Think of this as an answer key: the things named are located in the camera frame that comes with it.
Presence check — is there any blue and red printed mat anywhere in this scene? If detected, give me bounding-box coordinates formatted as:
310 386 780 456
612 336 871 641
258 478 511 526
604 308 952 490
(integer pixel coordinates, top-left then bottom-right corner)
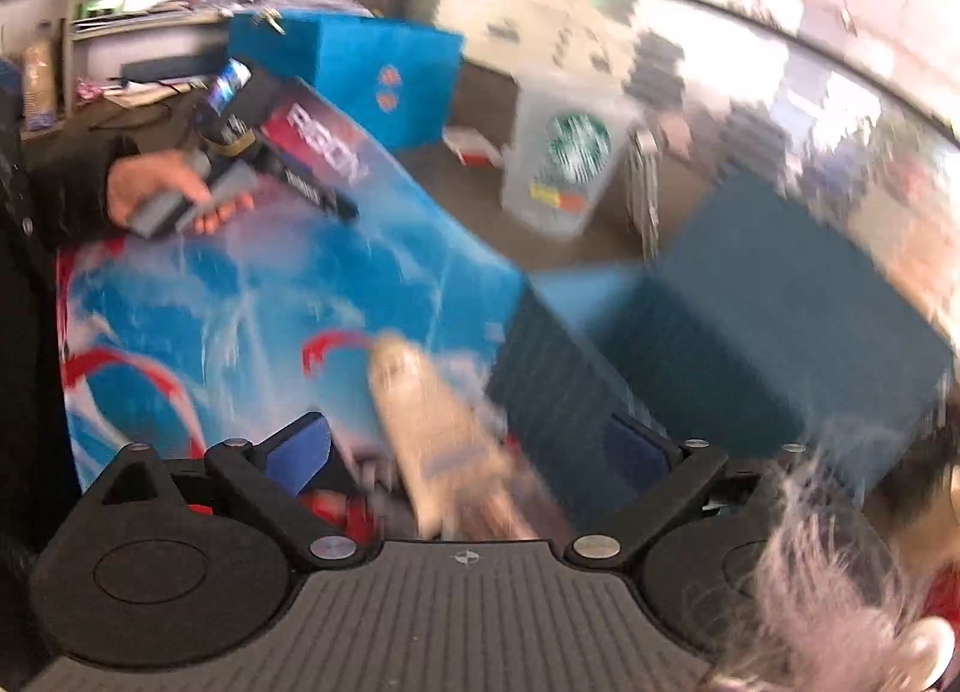
56 73 653 535

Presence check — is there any blue ribbed storage box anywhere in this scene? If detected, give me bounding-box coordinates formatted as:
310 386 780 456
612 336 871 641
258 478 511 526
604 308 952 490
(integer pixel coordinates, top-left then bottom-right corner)
484 171 953 513

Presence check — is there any black flat device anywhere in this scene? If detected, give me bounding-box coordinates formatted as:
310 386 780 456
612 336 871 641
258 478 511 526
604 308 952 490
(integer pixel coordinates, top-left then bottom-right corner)
120 51 226 85

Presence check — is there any blue fabric bag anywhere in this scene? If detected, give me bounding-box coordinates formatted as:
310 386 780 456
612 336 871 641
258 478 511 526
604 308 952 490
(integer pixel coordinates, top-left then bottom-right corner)
227 8 464 152

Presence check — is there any beige printed lighter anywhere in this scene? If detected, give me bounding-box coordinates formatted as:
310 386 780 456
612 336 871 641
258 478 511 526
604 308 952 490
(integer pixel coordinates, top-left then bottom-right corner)
367 330 537 539

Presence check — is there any small red and white box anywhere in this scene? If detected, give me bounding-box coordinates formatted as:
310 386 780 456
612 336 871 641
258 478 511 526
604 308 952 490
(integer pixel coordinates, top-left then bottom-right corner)
442 126 505 169

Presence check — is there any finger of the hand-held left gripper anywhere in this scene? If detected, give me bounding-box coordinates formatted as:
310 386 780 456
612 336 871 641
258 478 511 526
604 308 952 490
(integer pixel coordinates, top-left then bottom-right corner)
255 137 359 219

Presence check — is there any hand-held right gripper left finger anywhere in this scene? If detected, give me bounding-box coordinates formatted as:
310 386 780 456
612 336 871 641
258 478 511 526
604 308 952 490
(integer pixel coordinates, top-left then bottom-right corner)
97 413 376 573

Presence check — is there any tall brown bottle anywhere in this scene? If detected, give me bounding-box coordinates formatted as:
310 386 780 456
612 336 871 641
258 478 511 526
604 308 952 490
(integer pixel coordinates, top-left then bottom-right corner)
21 23 59 133

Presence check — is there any person's black jacket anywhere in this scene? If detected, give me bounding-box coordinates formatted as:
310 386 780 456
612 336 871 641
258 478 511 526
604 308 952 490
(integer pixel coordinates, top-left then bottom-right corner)
0 85 85 663

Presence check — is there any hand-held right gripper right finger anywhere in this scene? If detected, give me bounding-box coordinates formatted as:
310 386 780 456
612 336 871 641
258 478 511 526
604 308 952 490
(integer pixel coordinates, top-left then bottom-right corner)
562 413 811 573

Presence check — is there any person's left forearm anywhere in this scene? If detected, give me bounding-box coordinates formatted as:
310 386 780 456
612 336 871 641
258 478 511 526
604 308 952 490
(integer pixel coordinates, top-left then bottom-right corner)
22 133 142 247

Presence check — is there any grey fluffy plush toy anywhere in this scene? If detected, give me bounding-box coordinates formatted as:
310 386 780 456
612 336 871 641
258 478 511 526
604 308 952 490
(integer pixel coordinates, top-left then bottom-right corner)
712 429 960 692

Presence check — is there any person's left hand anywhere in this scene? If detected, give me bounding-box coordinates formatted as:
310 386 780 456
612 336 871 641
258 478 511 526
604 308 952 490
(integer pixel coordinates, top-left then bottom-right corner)
107 151 256 237

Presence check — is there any white Starbucks bag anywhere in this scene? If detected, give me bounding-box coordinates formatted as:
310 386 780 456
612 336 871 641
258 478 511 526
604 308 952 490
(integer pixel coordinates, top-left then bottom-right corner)
501 73 638 239

